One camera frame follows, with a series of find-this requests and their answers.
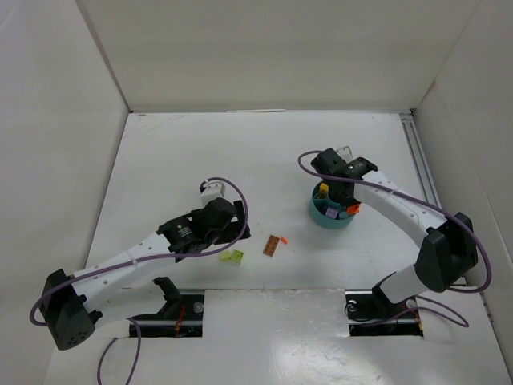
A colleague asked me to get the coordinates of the small yellow lego brick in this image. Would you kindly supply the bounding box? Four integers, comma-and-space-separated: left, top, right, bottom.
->
319, 183, 329, 195

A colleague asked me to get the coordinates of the pale green lego brick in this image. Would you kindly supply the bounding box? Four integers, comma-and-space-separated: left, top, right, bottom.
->
219, 250, 232, 263

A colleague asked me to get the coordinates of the green hollow lego brick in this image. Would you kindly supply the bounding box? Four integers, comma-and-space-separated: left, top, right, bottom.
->
229, 249, 244, 265

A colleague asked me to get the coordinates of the light purple square lego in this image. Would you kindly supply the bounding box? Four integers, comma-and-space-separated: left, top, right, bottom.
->
325, 206, 339, 220

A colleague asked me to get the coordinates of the orange round lego dish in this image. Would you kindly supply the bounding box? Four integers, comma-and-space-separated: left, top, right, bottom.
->
346, 203, 361, 216

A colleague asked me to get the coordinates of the brown long lego plate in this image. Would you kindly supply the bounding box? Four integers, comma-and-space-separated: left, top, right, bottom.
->
263, 235, 281, 257

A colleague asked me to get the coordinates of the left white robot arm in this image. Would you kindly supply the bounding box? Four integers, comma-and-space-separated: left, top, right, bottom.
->
36, 197, 250, 351

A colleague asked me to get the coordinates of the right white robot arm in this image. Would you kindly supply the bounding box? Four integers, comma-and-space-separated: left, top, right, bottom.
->
311, 148, 478, 305

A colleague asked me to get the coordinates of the teal round divided container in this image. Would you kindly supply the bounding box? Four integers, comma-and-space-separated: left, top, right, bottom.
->
309, 182, 360, 230

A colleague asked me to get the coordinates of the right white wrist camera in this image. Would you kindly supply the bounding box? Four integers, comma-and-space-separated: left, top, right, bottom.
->
336, 146, 353, 163

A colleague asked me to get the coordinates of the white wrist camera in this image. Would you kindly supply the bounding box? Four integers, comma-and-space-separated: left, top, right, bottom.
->
200, 180, 226, 207
336, 146, 353, 163

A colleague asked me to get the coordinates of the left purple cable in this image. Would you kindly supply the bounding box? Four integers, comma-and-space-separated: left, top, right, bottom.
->
28, 176, 249, 385

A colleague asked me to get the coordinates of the purple cable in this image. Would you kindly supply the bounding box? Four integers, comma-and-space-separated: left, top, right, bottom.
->
297, 150, 494, 329
28, 176, 249, 385

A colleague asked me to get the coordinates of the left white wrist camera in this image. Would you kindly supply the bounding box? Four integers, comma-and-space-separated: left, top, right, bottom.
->
200, 180, 226, 207

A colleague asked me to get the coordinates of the aluminium rail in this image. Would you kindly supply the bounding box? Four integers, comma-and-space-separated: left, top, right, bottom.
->
399, 112, 441, 207

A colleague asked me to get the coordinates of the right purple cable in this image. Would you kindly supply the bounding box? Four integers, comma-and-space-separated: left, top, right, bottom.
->
297, 150, 494, 329

